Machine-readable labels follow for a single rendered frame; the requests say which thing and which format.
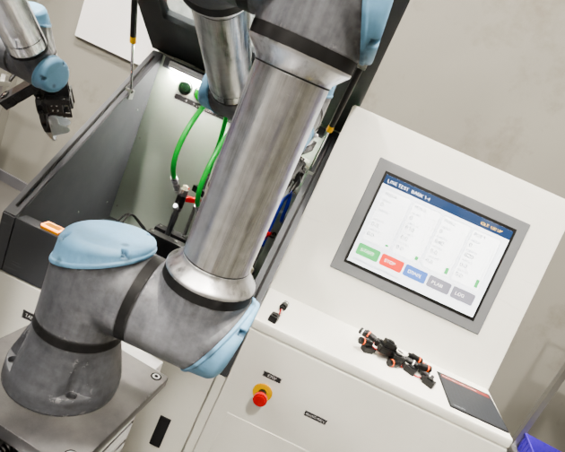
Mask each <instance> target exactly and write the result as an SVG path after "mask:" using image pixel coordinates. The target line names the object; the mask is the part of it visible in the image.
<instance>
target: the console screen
mask: <svg viewBox="0 0 565 452"><path fill-rule="evenodd" d="M530 226H531V225H530V224H528V223H526V222H523V221H521V220H519V219H517V218H515V217H513V216H510V215H508V214H506V213H504V212H501V211H499V210H497V209H495V208H493V207H490V206H488V205H487V204H483V203H481V202H479V201H477V200H475V199H473V198H471V197H469V196H466V195H463V194H461V193H459V192H457V191H455V190H453V189H451V188H449V187H445V186H443V185H441V184H440V183H438V182H435V181H433V180H431V179H429V178H425V177H424V176H422V175H420V174H417V173H415V172H413V171H411V170H409V169H406V168H404V167H402V166H400V165H397V164H395V163H393V162H392V161H388V160H386V159H384V158H382V157H380V159H379V161H378V164H377V166H376V168H375V170H374V172H373V174H372V176H371V178H370V180H369V184H368V185H367V187H366V189H365V191H364V193H363V195H362V198H361V200H360V202H359V204H358V206H357V209H356V211H355V213H354V215H353V217H352V219H351V222H350V224H349V226H348V228H347V230H346V232H345V233H344V236H343V239H342V241H341V243H340V245H339V247H338V249H337V251H336V253H335V256H334V258H333V261H332V263H331V265H330V266H331V267H333V268H335V269H337V270H339V271H341V272H343V273H346V274H348V275H350V276H352V277H354V278H356V279H359V280H361V281H363V282H365V283H367V284H370V285H372V286H374V287H376V288H378V289H380V290H382V291H385V292H387V293H389V294H391V295H393V296H396V297H397V298H399V299H401V300H404V301H406V302H409V303H411V304H413V305H414V306H416V307H418V308H421V309H424V310H426V311H428V312H430V313H432V314H434V315H436V316H438V317H441V318H443V319H446V320H447V321H449V322H451V323H453V324H455V325H458V326H461V327H463V328H464V329H466V330H468V331H471V332H473V333H475V334H477V335H478V334H479V333H480V331H481V329H482V325H483V323H484V321H485V319H486V318H487V316H488V314H489V312H490V310H491V307H492V304H493V302H494V301H495V299H496V297H497V295H498V293H499V291H500V288H501V286H502V284H503V282H504V280H505V278H506V276H507V274H508V272H509V269H510V267H511V266H512V263H513V261H514V259H515V257H516V255H517V252H518V251H519V249H520V247H521V245H522V242H523V240H524V238H525V236H526V234H527V232H528V230H529V228H530Z"/></svg>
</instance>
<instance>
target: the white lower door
mask: <svg viewBox="0 0 565 452"><path fill-rule="evenodd" d="M40 291H41V289H40V288H38V287H36V286H34V285H32V284H30V283H28V282H25V281H23V280H21V279H19V278H17V277H15V276H13V275H11V274H9V273H7V272H5V271H3V270H1V269H0V338H1V337H4V336H6V335H8V334H10V333H12V332H14V331H16V330H18V329H20V328H23V327H25V326H27V325H28V324H29V323H30V322H31V320H32V318H33V315H34V311H35V308H36V306H37V302H38V299H39V294H40ZM154 357H155V356H154ZM155 358H157V357H155ZM157 359H159V358H157ZM159 360H160V361H162V362H163V364H162V366H161V370H160V373H162V374H163V375H165V376H167V377H168V381H167V383H166V386H165V387H164V388H163V389H162V390H161V391H160V392H159V393H158V394H157V395H156V396H155V397H154V398H153V399H152V400H151V401H150V402H149V403H148V404H147V405H146V406H145V407H144V408H143V409H142V410H141V411H140V412H139V413H138V414H137V415H136V416H135V419H134V422H133V424H132V427H131V429H130V431H129V433H128V436H127V438H126V442H125V444H124V446H123V448H122V449H121V450H120V451H119V452H182V449H183V447H184V446H185V444H186V442H187V438H188V436H189V434H190V431H191V430H192V428H193V426H194V424H195V421H196V418H197V416H198V414H199V412H200V410H201V408H202V406H203V403H204V400H205V398H206V396H207V394H208V392H209V390H210V388H211V385H212V383H213V381H214V378H202V377H200V376H197V375H196V374H193V373H191V372H184V371H182V370H180V368H179V367H177V366H174V365H172V364H170V363H168V362H166V361H164V360H161V359H159Z"/></svg>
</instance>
